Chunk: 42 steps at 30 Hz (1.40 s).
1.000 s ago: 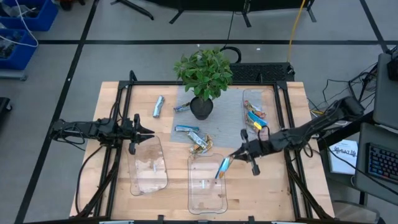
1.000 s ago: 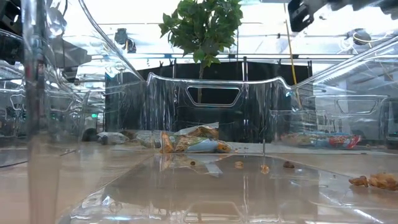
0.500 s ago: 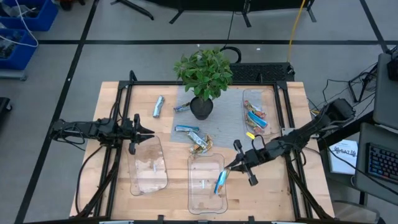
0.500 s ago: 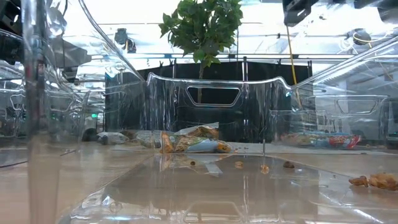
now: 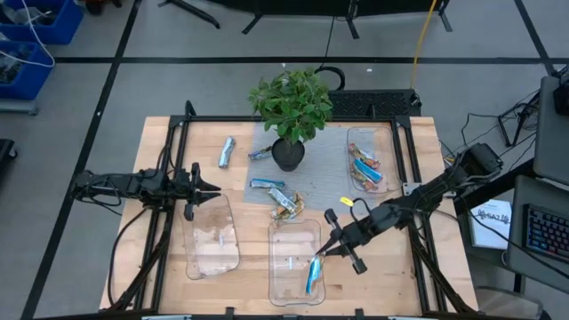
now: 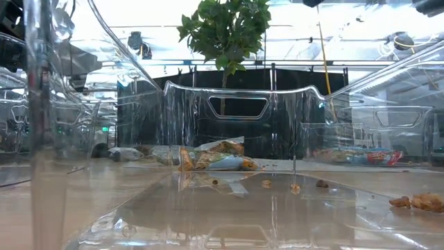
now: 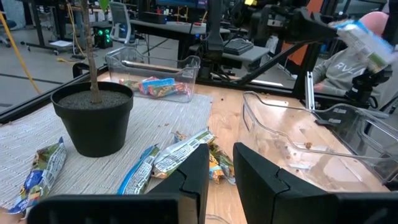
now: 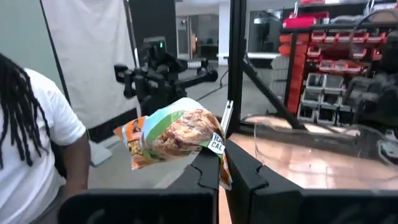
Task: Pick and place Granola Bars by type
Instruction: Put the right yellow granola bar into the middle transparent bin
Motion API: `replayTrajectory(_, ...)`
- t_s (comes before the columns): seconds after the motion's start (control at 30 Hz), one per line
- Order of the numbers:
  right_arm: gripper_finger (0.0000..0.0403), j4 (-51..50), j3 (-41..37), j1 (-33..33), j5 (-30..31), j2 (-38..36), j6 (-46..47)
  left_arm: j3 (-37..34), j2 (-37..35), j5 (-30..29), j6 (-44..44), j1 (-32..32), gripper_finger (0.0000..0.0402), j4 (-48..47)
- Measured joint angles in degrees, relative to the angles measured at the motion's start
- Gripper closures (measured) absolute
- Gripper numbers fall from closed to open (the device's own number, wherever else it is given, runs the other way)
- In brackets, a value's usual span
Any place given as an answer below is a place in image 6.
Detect red green granola bar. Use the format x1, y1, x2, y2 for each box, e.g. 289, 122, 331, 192
311, 148, 352, 165

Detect light blue red granola bar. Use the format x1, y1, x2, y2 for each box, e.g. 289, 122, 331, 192
341, 151, 374, 165

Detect clear plastic bin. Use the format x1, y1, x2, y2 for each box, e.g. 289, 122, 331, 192
23, 0, 444, 250
0, 31, 119, 161
300, 105, 438, 168

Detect blue white granola bar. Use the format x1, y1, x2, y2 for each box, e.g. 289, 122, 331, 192
148, 144, 182, 166

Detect green plant in black pot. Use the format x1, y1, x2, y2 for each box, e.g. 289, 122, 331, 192
176, 0, 273, 117

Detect grey woven placemat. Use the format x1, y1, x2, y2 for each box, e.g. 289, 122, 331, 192
121, 158, 433, 174

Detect yellow cable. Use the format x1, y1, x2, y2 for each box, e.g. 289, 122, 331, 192
316, 6, 336, 119

